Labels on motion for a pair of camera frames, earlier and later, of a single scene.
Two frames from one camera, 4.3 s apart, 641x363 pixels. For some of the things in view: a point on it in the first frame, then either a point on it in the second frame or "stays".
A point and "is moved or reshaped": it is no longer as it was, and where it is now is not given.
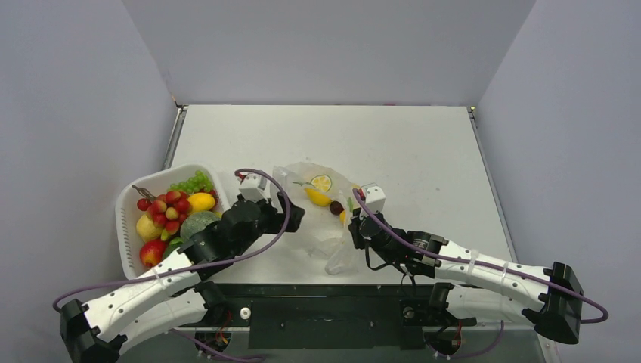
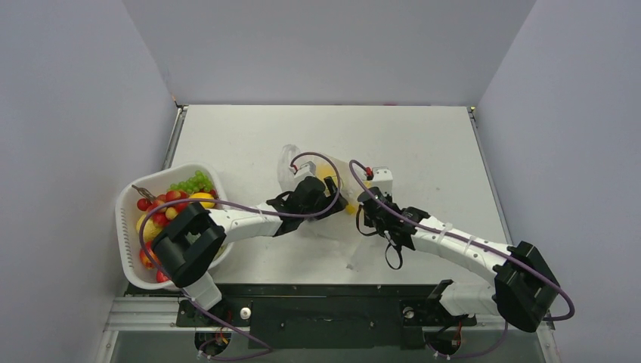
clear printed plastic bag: [325, 196] is moved or reshaped
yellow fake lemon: [318, 197] is moved or reshaped
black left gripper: [272, 212] → [339, 205]
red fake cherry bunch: [167, 210] stays
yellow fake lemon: [147, 230] stays
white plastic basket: [128, 213] stays
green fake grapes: [197, 183] stays
